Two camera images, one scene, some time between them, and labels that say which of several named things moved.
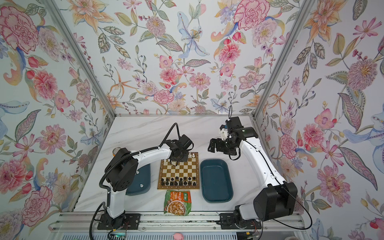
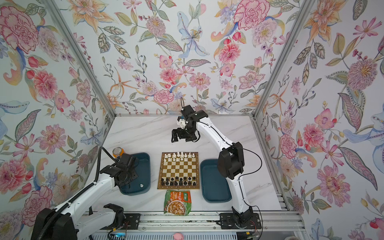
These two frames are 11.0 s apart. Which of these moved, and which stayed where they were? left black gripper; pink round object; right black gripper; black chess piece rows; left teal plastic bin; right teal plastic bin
Moved: left black gripper; right black gripper
Stayed: pink round object; right teal plastic bin; left teal plastic bin; black chess piece rows
